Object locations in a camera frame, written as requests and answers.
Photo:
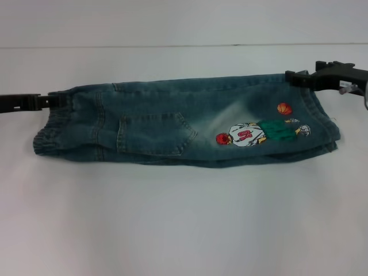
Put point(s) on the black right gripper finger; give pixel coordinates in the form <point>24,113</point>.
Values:
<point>297,77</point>
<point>325,66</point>

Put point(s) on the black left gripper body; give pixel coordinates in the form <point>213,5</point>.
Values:
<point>8,103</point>

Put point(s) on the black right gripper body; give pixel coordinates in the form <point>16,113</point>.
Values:
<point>339,76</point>

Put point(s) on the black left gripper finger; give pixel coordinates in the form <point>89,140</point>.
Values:
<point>43,102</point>

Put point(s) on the blue denim shorts with embroidery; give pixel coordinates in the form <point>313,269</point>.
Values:
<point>172,115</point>

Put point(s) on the translucent plastic clip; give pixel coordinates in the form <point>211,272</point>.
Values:
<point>348,87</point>

